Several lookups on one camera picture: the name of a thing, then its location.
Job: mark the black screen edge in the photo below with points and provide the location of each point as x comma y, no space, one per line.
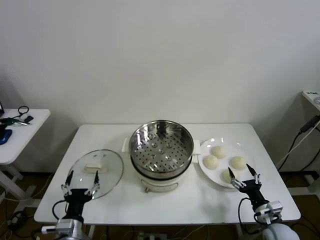
1,107

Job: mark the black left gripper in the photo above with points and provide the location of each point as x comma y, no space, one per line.
76,197

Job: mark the black power adapter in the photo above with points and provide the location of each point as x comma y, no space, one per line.
308,125

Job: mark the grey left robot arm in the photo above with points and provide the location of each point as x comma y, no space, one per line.
75,236

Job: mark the perforated steel steamer basket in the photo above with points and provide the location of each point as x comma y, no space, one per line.
175,155

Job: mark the white electric cooking pot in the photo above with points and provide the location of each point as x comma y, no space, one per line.
160,183

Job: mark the white side table rounded corners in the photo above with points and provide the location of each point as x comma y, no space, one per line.
27,135

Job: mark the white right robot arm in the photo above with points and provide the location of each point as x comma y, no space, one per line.
280,232

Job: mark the glass pot lid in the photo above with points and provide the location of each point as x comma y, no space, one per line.
112,172

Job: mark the blue object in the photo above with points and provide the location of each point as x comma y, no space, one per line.
5,137

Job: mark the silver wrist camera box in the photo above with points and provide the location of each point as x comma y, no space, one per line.
273,207
65,225

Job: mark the small black device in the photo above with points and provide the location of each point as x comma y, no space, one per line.
29,118

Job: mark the white steamed baozi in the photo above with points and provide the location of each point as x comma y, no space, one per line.
218,152
238,163
211,162
225,176

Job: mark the white round plate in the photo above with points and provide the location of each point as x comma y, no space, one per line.
212,175

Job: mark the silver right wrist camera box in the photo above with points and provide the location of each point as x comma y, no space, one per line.
273,207

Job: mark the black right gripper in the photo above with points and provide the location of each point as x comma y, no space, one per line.
252,188

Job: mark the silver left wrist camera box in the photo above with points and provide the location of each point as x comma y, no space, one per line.
65,225

